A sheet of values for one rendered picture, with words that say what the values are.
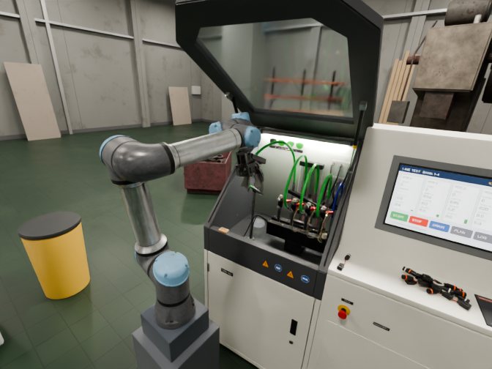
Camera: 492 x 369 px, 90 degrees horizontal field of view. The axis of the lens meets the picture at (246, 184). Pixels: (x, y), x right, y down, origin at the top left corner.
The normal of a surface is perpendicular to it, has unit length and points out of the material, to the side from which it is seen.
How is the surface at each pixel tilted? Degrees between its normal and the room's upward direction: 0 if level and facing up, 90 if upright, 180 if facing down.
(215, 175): 90
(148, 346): 0
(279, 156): 90
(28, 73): 81
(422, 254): 76
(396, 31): 90
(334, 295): 90
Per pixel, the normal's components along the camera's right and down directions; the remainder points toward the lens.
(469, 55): -0.71, 0.26
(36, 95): 0.78, 0.12
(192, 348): 0.04, -0.93
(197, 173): -0.04, 0.36
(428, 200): -0.48, 0.07
